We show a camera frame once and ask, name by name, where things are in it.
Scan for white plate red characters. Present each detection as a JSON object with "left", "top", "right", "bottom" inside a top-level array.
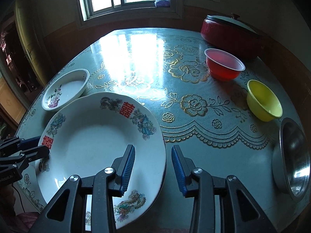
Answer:
[{"left": 35, "top": 92, "right": 167, "bottom": 229}]

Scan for small white rose dish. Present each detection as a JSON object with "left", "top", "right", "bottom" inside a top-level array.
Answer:
[{"left": 42, "top": 69, "right": 90, "bottom": 111}]

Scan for stainless steel bowl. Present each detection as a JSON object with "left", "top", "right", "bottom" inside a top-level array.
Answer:
[{"left": 272, "top": 118, "right": 310, "bottom": 203}]

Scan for yellow bowl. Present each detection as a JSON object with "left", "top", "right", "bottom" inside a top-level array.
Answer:
[{"left": 247, "top": 79, "right": 283, "bottom": 122}]

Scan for red plastic bowl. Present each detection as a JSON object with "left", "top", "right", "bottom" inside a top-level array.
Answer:
[{"left": 204, "top": 48, "right": 245, "bottom": 82}]

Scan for large purple floral plate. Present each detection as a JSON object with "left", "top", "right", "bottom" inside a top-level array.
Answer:
[{"left": 17, "top": 163, "right": 46, "bottom": 212}]

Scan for pink jacket left sleeve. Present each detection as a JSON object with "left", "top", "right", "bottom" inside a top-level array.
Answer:
[{"left": 0, "top": 212, "right": 40, "bottom": 233}]

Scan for wooden cabinet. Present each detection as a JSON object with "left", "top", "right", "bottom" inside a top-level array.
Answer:
[{"left": 1, "top": 0, "right": 53, "bottom": 129}]

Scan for floral plastic tablecloth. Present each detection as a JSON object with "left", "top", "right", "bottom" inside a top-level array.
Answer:
[{"left": 14, "top": 27, "right": 307, "bottom": 233}]

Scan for red pot with lid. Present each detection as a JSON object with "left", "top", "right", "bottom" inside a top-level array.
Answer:
[{"left": 201, "top": 14, "right": 266, "bottom": 59}]

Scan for blue object on windowsill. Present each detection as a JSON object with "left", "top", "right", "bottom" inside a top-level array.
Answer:
[{"left": 155, "top": 0, "right": 170, "bottom": 8}]

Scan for window with frame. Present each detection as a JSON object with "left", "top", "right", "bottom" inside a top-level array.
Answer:
[{"left": 76, "top": 0, "right": 183, "bottom": 28}]

